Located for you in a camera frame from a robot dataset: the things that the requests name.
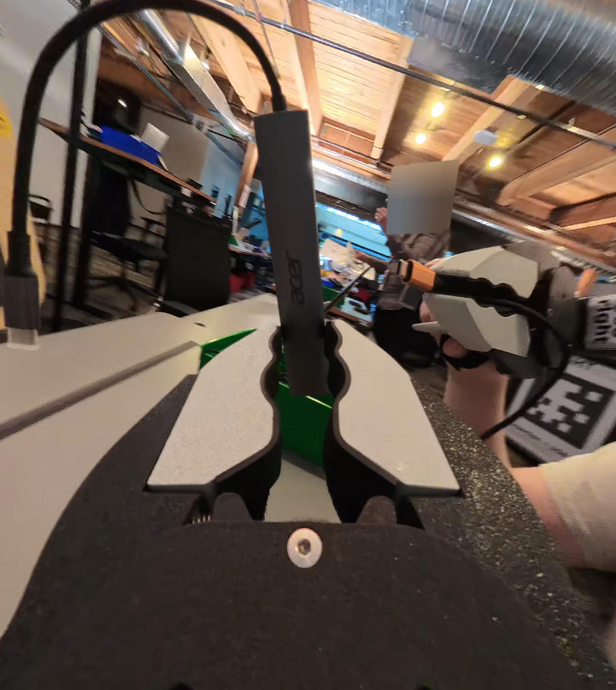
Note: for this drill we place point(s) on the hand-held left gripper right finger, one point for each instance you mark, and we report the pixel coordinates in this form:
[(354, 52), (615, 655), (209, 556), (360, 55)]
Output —
[(388, 431)]

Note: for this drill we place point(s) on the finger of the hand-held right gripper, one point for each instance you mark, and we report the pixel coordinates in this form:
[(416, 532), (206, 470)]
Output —
[(475, 326), (491, 267)]

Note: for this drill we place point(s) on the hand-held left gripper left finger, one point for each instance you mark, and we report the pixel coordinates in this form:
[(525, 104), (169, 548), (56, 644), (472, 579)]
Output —
[(216, 426)]

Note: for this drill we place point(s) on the green plastic bin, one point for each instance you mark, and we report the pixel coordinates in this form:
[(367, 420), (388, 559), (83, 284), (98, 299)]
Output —
[(302, 426)]

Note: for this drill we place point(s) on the person's right forearm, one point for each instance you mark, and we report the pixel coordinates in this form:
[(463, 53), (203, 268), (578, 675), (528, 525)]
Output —
[(523, 496)]

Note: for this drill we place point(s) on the person's right hand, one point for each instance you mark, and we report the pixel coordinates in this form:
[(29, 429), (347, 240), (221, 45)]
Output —
[(475, 393)]

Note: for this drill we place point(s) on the fiducial marker sign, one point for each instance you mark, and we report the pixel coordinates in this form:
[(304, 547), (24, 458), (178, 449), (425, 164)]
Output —
[(572, 409)]

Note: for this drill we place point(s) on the round ceiling light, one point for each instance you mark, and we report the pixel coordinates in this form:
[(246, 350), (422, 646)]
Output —
[(437, 109), (420, 138), (495, 160)]

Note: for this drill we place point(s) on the black high-back chair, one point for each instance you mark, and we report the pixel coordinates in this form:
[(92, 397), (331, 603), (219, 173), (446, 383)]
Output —
[(197, 259)]

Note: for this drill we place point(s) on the wooden top standing desk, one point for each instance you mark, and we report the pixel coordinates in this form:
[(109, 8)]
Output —
[(178, 186)]

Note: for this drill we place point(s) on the black pole floor stand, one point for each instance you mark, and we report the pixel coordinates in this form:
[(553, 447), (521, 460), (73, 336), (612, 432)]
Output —
[(73, 215)]

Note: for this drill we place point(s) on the white box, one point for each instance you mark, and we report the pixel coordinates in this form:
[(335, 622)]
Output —
[(155, 139)]

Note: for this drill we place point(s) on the blue plastic bin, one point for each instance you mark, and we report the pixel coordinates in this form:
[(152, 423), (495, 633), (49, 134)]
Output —
[(130, 143)]

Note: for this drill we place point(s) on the silver flexible air duct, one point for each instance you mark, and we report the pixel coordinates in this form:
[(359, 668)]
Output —
[(529, 48)]

